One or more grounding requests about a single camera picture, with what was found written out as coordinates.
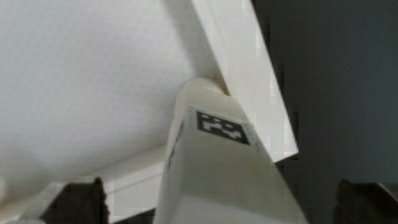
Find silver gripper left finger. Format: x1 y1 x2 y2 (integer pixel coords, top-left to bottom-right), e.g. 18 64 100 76
39 178 110 224

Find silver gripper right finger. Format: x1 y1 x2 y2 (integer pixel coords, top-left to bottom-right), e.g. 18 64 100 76
332 179 398 224

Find white desk leg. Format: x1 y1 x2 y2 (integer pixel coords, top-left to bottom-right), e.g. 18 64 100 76
153 78 309 224

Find white desk top tray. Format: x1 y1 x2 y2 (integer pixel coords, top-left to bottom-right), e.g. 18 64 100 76
0 0 297 224

